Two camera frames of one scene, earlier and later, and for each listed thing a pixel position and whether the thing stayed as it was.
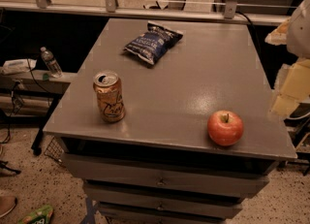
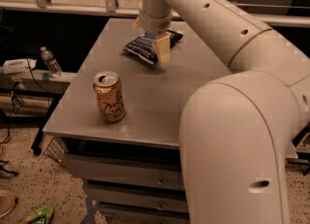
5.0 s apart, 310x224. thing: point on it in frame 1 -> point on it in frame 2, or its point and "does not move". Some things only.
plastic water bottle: x=52 y=67 does not move
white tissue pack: x=17 y=65 does not move
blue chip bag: x=154 y=44 does not move
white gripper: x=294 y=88 -> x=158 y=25
